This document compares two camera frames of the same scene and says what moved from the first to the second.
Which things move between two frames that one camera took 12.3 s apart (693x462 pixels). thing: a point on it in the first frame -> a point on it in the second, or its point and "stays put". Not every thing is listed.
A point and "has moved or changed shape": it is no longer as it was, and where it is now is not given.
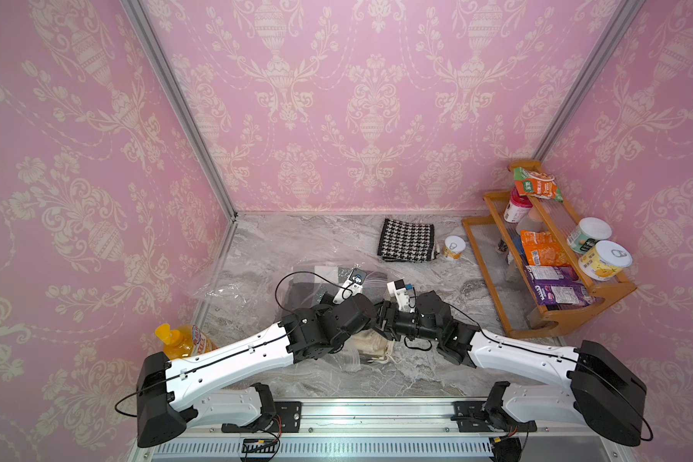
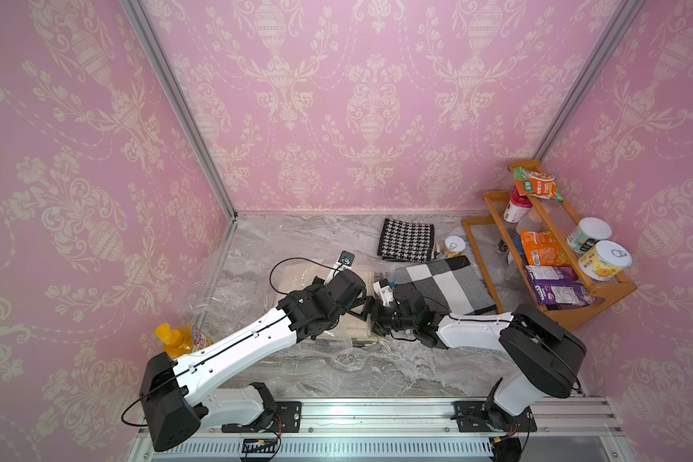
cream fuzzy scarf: [372, 344] -> [353, 323]
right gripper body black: [408, 326] stays put
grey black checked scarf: [315, 286] has moved or changed shape
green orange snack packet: [537, 184] stays put
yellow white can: [604, 261] stays put
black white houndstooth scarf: [407, 242] stays put
